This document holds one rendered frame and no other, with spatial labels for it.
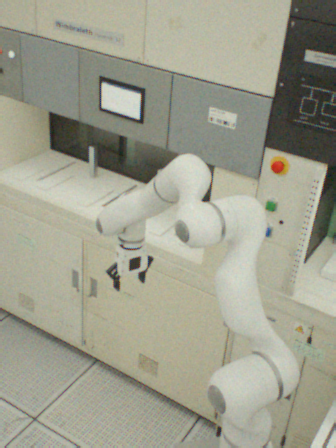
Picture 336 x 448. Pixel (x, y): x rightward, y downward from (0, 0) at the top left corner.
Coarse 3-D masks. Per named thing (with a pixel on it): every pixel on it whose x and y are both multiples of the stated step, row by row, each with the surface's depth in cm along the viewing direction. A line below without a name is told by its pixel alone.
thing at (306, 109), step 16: (304, 80) 173; (320, 80) 170; (304, 96) 175; (320, 96) 172; (288, 112) 180; (304, 112) 177; (320, 112) 174; (320, 128) 176; (272, 160) 190; (272, 224) 200; (304, 352) 215; (320, 352) 211
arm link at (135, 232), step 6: (126, 192) 171; (138, 222) 169; (144, 222) 171; (126, 228) 168; (132, 228) 170; (138, 228) 170; (144, 228) 173; (120, 234) 173; (126, 234) 171; (132, 234) 171; (138, 234) 172; (144, 234) 174; (126, 240) 172; (132, 240) 172; (138, 240) 173
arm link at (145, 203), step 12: (132, 192) 160; (144, 192) 154; (156, 192) 148; (108, 204) 162; (120, 204) 159; (132, 204) 158; (144, 204) 155; (156, 204) 152; (168, 204) 150; (108, 216) 161; (120, 216) 159; (132, 216) 158; (144, 216) 158; (108, 228) 163; (120, 228) 161
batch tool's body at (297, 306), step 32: (320, 0) 162; (288, 32) 170; (320, 32) 165; (288, 64) 174; (320, 64) 169; (288, 96) 178; (288, 128) 182; (288, 160) 187; (320, 160) 181; (288, 192) 192; (320, 192) 189; (288, 224) 197; (320, 224) 228; (288, 256) 202; (320, 256) 233; (288, 288) 208; (320, 288) 215; (288, 320) 213; (320, 320) 205; (320, 384) 217; (288, 416) 232; (320, 416) 223
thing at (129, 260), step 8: (120, 248) 175; (128, 248) 174; (136, 248) 175; (144, 248) 178; (120, 256) 175; (128, 256) 176; (136, 256) 177; (144, 256) 180; (120, 264) 176; (128, 264) 177; (136, 264) 179; (144, 264) 181; (120, 272) 177; (128, 272) 179; (136, 272) 181
